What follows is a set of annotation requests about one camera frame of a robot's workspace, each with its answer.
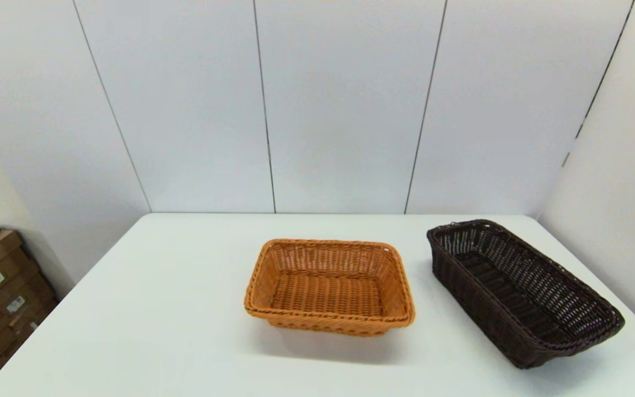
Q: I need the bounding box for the orange wicker basket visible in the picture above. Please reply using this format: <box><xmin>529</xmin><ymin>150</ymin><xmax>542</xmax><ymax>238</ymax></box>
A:
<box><xmin>244</xmin><ymin>238</ymin><xmax>416</xmax><ymax>337</ymax></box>

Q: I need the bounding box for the dark brown wicker basket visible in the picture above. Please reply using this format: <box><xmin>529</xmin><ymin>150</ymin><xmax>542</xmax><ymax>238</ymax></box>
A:
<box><xmin>427</xmin><ymin>219</ymin><xmax>626</xmax><ymax>369</ymax></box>

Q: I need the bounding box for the cardboard box with white label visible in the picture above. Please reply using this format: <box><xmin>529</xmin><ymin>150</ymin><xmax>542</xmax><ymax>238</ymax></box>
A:
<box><xmin>0</xmin><ymin>276</ymin><xmax>58</xmax><ymax>353</ymax></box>
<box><xmin>0</xmin><ymin>249</ymin><xmax>44</xmax><ymax>316</ymax></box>

